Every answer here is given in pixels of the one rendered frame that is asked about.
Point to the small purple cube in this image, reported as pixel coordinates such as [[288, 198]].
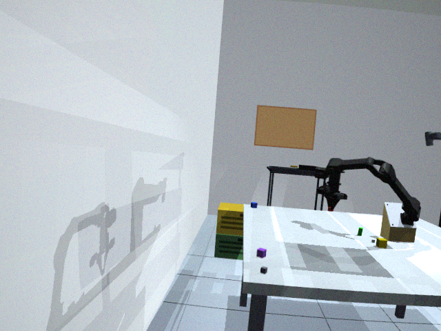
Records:
[[261, 252]]

